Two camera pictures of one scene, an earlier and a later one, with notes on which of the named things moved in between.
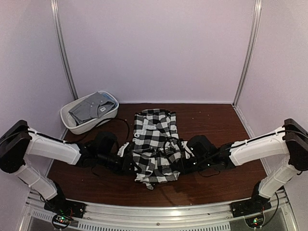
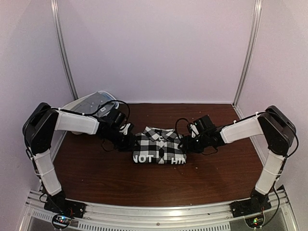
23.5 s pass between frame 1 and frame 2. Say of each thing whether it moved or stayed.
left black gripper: moved
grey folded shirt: stayed
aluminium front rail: stayed
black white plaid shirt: moved
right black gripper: moved
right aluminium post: stayed
